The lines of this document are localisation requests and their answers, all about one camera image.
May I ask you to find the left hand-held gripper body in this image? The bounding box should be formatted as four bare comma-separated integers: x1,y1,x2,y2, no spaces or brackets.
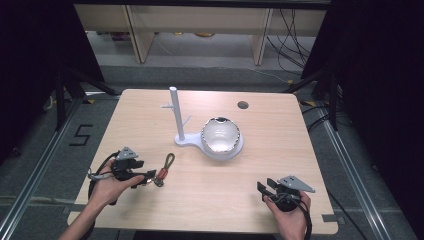
111,146,148,183

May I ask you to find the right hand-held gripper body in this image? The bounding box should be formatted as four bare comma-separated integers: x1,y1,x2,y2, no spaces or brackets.
271,175,316,213

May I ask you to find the light wooden desk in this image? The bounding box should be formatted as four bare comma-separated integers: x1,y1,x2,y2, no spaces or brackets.
73,3,328,66

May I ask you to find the white jewelry tree stand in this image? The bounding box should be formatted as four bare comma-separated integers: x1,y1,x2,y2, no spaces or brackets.
160,86,245,161

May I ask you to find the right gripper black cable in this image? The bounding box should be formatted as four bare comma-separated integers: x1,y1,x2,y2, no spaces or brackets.
293,196,313,240

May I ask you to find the olive green keychain lanyard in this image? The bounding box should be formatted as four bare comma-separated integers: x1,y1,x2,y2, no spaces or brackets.
153,152,176,188

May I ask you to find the aluminium floor rail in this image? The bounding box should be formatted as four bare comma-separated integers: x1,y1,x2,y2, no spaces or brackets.
0,96,85,240
315,99,392,240

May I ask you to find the bundle of black cables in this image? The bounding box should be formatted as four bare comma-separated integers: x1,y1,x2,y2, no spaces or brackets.
265,8,318,76

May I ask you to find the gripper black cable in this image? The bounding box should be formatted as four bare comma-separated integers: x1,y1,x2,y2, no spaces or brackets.
87,151,120,205
293,196,313,240

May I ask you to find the white floor cable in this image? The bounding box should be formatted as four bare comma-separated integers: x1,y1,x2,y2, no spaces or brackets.
246,66,292,84

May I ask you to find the person's right hand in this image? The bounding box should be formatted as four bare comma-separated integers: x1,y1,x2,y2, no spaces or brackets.
262,191,313,240

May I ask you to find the black tripod stand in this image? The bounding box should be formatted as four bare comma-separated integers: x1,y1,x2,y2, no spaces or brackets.
53,63,118,132
283,64,343,132

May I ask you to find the person's left hand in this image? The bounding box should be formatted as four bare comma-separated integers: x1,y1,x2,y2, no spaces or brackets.
87,165,146,208

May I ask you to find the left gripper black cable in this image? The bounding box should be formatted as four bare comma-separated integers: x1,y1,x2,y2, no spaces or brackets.
87,151,120,205

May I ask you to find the white bowl with silver rim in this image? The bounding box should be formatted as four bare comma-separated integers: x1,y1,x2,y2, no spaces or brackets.
200,116,242,155

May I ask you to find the black curtain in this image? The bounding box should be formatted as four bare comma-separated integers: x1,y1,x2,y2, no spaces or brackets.
301,0,424,231
0,0,106,164

